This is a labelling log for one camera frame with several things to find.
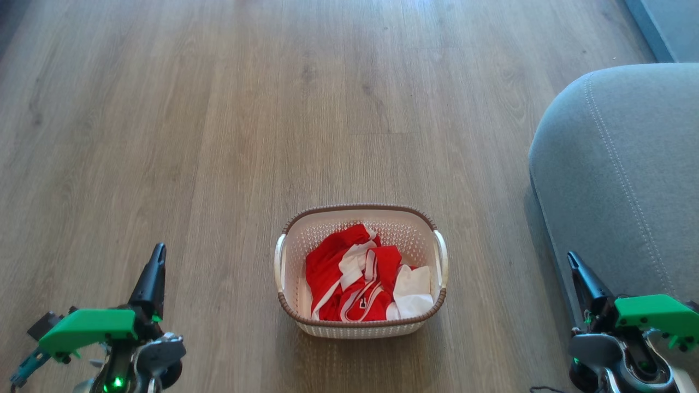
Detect black cable with teal plug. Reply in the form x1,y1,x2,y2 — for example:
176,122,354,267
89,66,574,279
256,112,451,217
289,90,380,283
9,348,51,389

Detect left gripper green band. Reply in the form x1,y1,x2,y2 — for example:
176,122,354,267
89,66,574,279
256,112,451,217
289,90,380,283
37,243,167,365

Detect cream perforated laundry basket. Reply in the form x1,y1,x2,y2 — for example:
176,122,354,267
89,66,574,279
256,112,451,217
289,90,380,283
274,204,449,340

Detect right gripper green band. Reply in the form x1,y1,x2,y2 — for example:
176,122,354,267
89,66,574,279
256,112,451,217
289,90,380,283
566,251,699,351

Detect red shorts with number print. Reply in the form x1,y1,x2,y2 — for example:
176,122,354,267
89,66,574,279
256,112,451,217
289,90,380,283
337,245,405,323

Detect red shirt with white sleeves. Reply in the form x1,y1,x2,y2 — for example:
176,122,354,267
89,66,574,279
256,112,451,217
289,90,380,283
304,223,435,322

